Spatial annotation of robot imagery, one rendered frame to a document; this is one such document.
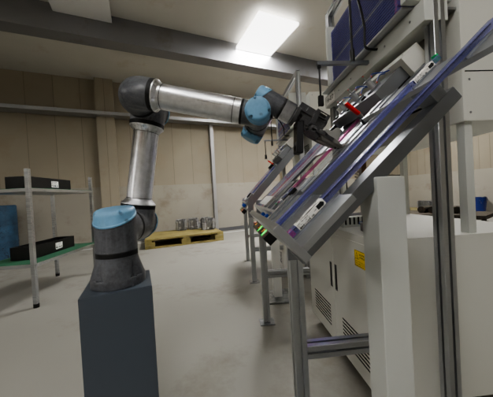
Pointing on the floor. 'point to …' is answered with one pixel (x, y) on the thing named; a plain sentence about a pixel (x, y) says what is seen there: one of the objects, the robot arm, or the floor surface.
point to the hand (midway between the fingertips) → (337, 147)
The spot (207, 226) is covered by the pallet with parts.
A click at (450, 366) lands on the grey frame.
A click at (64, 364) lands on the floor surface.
